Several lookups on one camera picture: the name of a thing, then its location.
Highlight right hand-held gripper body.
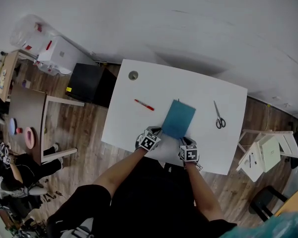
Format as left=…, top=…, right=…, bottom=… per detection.
left=178, top=137, right=201, bottom=168

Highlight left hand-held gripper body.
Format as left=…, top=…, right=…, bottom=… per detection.
left=135, top=126, right=163, bottom=152

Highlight red pen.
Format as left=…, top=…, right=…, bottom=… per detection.
left=134, top=99, right=155, bottom=112

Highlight blue notebook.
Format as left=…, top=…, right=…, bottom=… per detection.
left=161, top=99, right=197, bottom=140

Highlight grey black-handled scissors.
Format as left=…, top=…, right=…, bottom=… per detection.
left=213, top=100, right=226, bottom=129

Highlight person's right forearm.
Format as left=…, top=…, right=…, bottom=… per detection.
left=185, top=162, right=226, bottom=222

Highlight person's left forearm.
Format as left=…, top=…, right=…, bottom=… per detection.
left=92, top=147, right=149, bottom=198

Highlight white desk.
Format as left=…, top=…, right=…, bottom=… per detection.
left=101, top=59, right=248, bottom=176

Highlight person's black clothing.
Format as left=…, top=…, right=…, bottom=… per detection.
left=46, top=156, right=238, bottom=238

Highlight white wooden stool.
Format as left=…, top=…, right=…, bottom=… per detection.
left=236, top=129, right=298, bottom=183

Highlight cream square box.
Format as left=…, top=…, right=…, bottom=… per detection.
left=259, top=135, right=282, bottom=173

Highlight black cabinet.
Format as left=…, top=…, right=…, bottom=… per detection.
left=66, top=62, right=118, bottom=108

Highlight black stool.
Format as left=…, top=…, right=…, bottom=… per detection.
left=249, top=185, right=289, bottom=222

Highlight teal plastic bag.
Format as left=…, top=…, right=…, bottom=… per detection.
left=219, top=211, right=298, bottom=238

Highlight orange wooden board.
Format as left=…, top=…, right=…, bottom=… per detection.
left=274, top=188, right=298, bottom=217

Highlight white cardboard box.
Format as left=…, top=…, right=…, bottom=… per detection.
left=37, top=35, right=90, bottom=75

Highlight brown wooden table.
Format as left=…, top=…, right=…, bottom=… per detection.
left=8, top=85, right=85, bottom=166

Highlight blue plate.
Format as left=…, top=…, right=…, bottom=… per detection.
left=8, top=118, right=17, bottom=136

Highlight light wooden shelf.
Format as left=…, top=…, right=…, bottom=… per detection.
left=0, top=49, right=38, bottom=103

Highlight clear plastic bag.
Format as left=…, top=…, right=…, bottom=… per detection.
left=9, top=14, right=56, bottom=57

